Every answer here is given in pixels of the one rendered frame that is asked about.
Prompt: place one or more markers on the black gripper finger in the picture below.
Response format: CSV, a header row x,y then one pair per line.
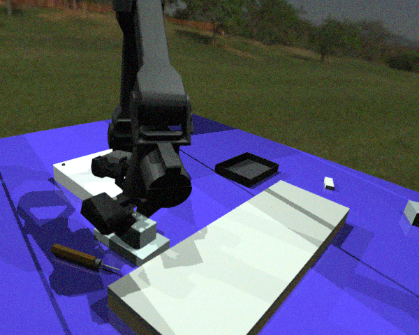
x,y
148,210
120,232

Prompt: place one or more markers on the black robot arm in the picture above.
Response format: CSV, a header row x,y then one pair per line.
x,y
152,99

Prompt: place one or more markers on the white rectangular floor panel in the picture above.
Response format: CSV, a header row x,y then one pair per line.
x,y
230,277

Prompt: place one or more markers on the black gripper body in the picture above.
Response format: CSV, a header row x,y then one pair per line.
x,y
108,215

